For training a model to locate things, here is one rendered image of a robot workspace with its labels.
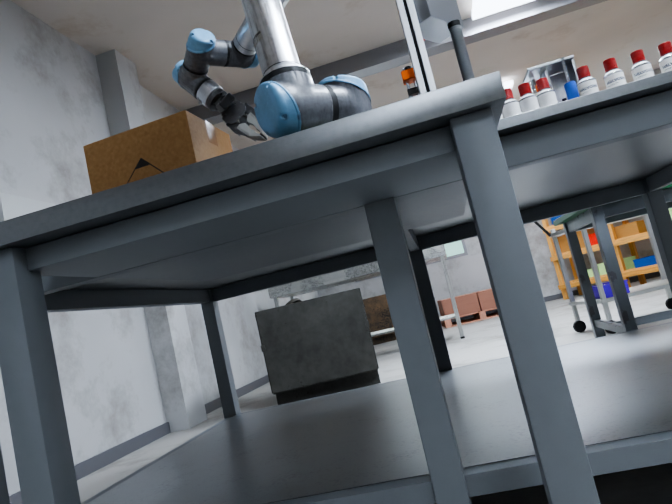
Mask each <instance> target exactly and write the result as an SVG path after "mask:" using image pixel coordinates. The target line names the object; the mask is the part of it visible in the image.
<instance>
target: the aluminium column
mask: <svg viewBox="0 0 672 504"><path fill-rule="evenodd" d="M395 2H396V6H397V9H398V13H399V17H400V21H401V25H402V29H403V32H404V36H405V40H406V44H407V48H408V51H409V55H410V59H411V63H412V67H413V71H414V74H415V78H416V82H417V86H418V90H419V93H420V95H421V94H424V93H427V92H431V91H434V90H437V89H436V85H435V81H434V78H433V74H432V70H431V66H430V63H429V59H428V55H427V51H426V48H425V44H424V40H423V36H422V33H421V29H420V25H419V21H418V17H417V14H416V10H415V6H414V2H413V0H395Z"/></svg>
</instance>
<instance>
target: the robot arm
mask: <svg viewBox="0 0 672 504"><path fill-rule="evenodd" d="M288 1H289V0H241V3H242V7H243V10H244V13H245V19H244V20H243V22H242V24H241V26H240V28H239V29H238V31H237V33H236V35H235V37H234V39H233V40H232V41H228V40H218V39H215V36H214V35H213V34H212V33H211V32H210V31H208V30H204V29H200V28H197V29H193V30H192V31H191V32H190V34H189V37H188V41H187V43H186V52H185V57H184V60H181V61H179V62H178V63H177V64H176V65H175V68H174V69H173V71H172V77H173V79H174V81H176V82H177V83H178V84H179V86H180V87H181V88H183V89H185V90H186V91H187V92H188V93H190V94H191V95H192V96H193V97H194V98H196V99H197V100H198V101H199V102H198V103H199V104H200V105H201V104H203V105H204V106H206V107H207V108H209V109H210V110H211V111H218V112H219V113H222V116H223V117H222V119H223V121H224V122H225V123H226V126H227V127H229V128H230V129H231V130H232V131H233V132H234V133H235V134H237V135H239V136H240V135H243V136H246V137H247V138H250V139H252V140H254V141H255V142H256V141H266V140H267V139H268V137H267V135H268V136H270V137H272V138H279V137H282V136H286V135H289V134H292V133H295V132H299V131H302V130H305V129H309V128H312V127H315V126H319V125H322V124H325V123H328V122H332V121H335V120H338V119H342V118H345V117H348V116H352V115H355V114H358V113H361V112H365V111H368V110H371V109H372V106H371V97H370V95H369V93H368V90H367V86H366V84H365V83H364V82H363V81H362V80H361V79H359V78H357V77H355V76H351V75H337V76H336V77H334V76H330V77H327V78H325V79H323V80H322V81H320V82H319V83H318V84H314V83H313V80H312V77H311V74H310V71H309V70H308V69H307V68H306V67H304V66H302V65H300V62H299V59H298V56H297V53H296V50H295V46H294V43H293V40H292V37H291V34H290V30H289V27H288V24H287V21H286V18H285V15H284V11H283V9H284V8H285V6H286V4H287V3H288ZM259 64H260V68H261V71H262V75H263V77H262V78H261V80H260V82H259V86H258V88H257V90H256V92H255V97H254V103H255V105H256V107H254V108H253V107H251V106H249V105H248V104H247V103H245V104H243V103H241V101H240V100H238V101H236V100H235V97H234V96H233V95H232V94H231V93H228V94H227V93H226V92H225V91H224V90H223V88H222V87H220V86H219V85H218V84H217V83H216V82H214V81H213V80H212V79H210V78H209V77H208V76H207V73H208V71H209V67H210V66H221V67H238V68H243V69H247V68H256V67H257V66H258V65H259ZM249 125H253V126H255V127H256V129H257V131H259V132H260V134H258V133H256V132H255V131H254V130H251V129H250V128H249Z"/></svg>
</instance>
